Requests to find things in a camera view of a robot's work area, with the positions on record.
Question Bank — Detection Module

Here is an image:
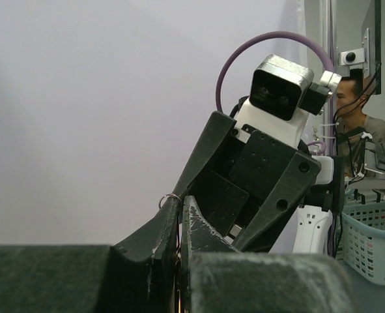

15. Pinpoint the seated man in background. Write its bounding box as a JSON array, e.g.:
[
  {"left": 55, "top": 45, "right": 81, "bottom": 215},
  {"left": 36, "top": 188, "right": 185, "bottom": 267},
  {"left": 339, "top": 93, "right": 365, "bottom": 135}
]
[{"left": 336, "top": 76, "right": 385, "bottom": 177}]

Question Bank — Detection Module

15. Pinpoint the monitor on mount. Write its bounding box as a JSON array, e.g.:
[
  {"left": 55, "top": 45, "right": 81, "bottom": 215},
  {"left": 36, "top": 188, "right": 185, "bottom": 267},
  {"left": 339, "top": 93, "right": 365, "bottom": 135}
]
[{"left": 337, "top": 1, "right": 382, "bottom": 95}]

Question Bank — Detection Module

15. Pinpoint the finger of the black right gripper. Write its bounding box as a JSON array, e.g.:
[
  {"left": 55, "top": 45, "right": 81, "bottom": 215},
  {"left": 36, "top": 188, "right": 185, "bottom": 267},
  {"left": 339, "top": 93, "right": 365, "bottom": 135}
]
[
  {"left": 171, "top": 112, "right": 236, "bottom": 204},
  {"left": 233, "top": 151, "right": 321, "bottom": 251}
]

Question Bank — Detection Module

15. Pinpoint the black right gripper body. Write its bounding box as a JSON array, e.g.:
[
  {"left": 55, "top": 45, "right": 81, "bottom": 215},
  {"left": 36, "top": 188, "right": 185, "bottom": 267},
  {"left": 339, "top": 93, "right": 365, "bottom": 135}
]
[{"left": 198, "top": 129, "right": 306, "bottom": 238}]

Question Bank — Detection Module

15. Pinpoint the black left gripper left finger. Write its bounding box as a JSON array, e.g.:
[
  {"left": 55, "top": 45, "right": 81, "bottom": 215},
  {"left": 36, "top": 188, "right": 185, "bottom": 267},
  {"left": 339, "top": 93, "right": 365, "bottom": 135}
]
[{"left": 0, "top": 201, "right": 176, "bottom": 312}]

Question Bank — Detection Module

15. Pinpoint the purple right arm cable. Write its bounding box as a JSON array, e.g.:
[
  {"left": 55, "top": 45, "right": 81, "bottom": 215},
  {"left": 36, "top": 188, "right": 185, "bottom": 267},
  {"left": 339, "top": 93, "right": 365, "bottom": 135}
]
[{"left": 216, "top": 31, "right": 335, "bottom": 115}]

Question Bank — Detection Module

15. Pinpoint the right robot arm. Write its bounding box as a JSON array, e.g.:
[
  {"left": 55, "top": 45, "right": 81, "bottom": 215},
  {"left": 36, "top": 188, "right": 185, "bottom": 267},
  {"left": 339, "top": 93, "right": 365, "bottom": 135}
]
[{"left": 175, "top": 112, "right": 344, "bottom": 253}]

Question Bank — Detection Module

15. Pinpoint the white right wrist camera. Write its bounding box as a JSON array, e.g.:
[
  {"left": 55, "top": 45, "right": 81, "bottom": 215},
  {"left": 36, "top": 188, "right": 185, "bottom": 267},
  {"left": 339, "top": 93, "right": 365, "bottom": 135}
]
[{"left": 235, "top": 54, "right": 341, "bottom": 149}]

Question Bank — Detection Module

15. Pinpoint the large silver keyring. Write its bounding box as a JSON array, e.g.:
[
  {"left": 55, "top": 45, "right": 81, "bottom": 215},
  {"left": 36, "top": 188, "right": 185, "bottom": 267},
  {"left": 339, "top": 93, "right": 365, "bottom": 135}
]
[{"left": 158, "top": 193, "right": 182, "bottom": 312}]

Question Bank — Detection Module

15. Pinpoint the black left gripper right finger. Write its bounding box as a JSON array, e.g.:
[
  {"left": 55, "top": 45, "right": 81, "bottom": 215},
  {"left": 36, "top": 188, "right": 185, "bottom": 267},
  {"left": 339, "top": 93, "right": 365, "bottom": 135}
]
[{"left": 180, "top": 196, "right": 358, "bottom": 313}]

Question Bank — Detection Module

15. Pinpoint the light blue plastic basket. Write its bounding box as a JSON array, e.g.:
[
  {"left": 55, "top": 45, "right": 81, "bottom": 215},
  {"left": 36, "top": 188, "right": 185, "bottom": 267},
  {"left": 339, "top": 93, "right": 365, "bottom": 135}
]
[{"left": 342, "top": 201, "right": 385, "bottom": 286}]

